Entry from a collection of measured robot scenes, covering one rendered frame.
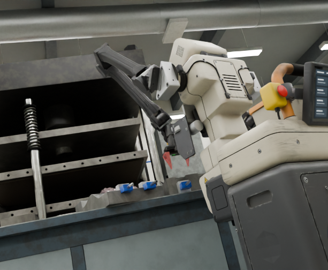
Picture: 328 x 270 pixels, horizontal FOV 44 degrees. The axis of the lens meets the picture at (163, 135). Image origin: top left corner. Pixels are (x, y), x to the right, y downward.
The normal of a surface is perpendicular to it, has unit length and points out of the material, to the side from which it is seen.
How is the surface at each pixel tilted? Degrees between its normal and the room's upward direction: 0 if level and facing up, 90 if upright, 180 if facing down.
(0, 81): 90
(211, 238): 90
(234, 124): 82
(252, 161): 90
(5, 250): 90
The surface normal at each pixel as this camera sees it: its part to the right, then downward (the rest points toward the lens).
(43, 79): 0.14, -0.35
